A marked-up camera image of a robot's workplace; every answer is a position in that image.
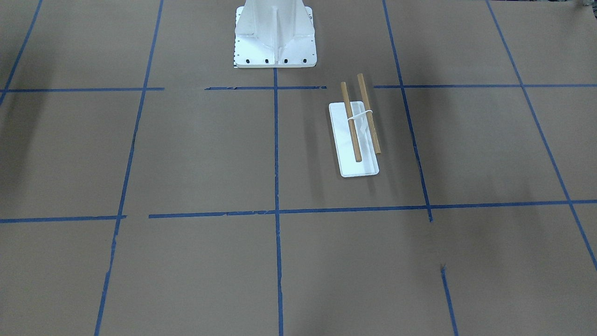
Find white wooden towel rack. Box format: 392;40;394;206
328;74;381;178

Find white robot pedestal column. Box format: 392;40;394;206
233;0;318;68

